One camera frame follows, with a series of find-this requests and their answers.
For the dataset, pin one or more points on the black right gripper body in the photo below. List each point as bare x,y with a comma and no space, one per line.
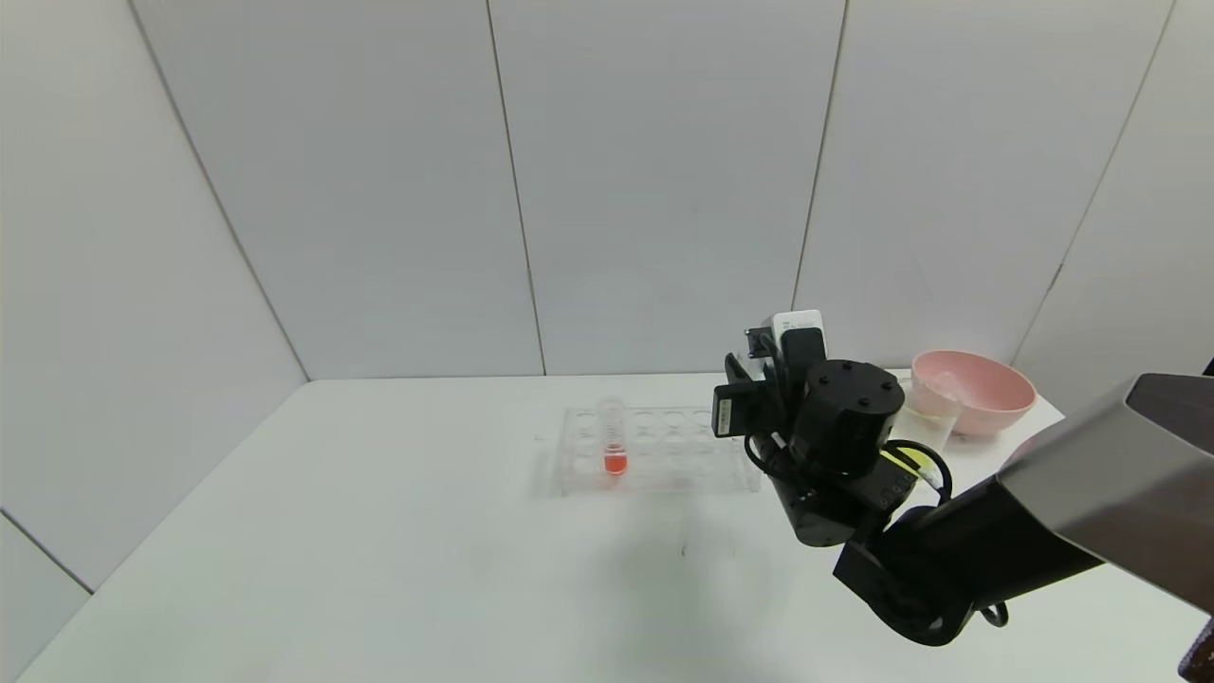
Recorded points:
728,415

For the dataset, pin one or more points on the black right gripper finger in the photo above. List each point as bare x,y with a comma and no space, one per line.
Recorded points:
738,370

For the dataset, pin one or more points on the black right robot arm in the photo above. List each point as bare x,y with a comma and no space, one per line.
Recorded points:
948,550

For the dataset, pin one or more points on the clear plastic test tube rack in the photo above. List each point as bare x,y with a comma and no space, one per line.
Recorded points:
664,455

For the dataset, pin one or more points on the test tube with red pigment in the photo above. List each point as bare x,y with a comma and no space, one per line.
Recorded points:
614,462

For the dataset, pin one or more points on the clear glass beaker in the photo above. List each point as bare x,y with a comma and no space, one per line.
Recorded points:
925,422

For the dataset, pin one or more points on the pink bowl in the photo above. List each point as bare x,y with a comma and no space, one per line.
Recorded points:
996,398

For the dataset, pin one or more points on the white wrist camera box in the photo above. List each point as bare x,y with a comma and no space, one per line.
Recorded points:
799,327

